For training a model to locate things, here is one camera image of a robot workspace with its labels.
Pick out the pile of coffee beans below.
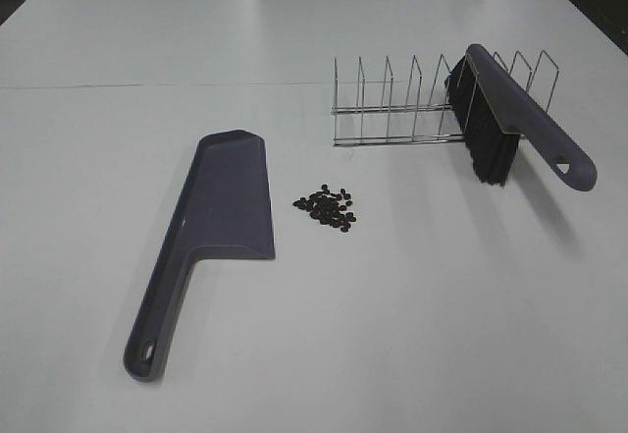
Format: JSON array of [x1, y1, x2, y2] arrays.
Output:
[[291, 184, 357, 233]]

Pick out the chrome wire dish rack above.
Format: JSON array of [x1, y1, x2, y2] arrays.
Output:
[[331, 49, 562, 148]]

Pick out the purple plastic dustpan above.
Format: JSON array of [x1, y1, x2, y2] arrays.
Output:
[[123, 130, 276, 382]]

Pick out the purple hand brush black bristles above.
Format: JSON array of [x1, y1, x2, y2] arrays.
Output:
[[445, 43, 598, 191]]

